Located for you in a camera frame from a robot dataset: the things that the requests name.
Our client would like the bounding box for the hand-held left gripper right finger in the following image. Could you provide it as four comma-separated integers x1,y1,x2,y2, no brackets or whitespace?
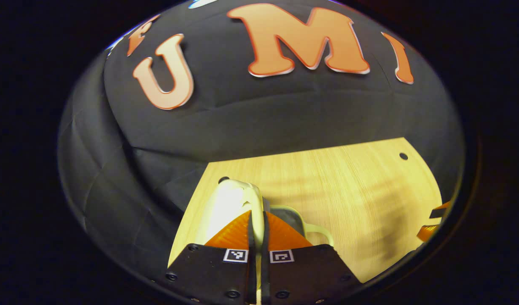
262,211,362,305

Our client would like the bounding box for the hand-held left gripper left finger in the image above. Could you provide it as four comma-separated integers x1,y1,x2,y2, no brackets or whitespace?
152,210,257,305

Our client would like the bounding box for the pale yellow suitcase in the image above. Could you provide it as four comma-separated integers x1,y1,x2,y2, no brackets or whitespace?
195,179,334,305

